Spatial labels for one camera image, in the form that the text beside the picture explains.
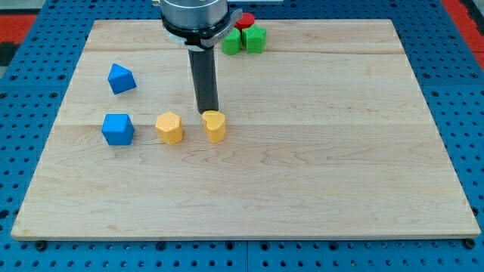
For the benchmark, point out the yellow heart block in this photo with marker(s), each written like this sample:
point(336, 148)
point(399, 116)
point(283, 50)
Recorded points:
point(214, 124)

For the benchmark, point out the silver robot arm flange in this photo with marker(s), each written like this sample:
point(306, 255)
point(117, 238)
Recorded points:
point(197, 25)

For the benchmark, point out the blue cube block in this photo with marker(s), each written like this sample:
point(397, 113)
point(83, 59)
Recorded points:
point(118, 129)

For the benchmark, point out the light wooden board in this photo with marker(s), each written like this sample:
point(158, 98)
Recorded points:
point(328, 137)

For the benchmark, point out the green star block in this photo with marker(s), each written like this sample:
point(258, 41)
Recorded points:
point(254, 39)

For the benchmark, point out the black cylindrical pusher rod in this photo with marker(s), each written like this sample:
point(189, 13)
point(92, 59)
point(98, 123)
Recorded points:
point(203, 69)

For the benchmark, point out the blue triangle block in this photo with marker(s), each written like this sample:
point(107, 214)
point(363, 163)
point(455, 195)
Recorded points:
point(120, 79)

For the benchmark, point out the red cylinder block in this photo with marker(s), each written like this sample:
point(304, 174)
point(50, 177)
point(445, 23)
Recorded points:
point(246, 21)

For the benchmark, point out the yellow hexagon block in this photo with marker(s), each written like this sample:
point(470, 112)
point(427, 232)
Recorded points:
point(169, 128)

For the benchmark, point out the green half-round block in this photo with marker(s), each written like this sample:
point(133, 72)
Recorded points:
point(232, 43)

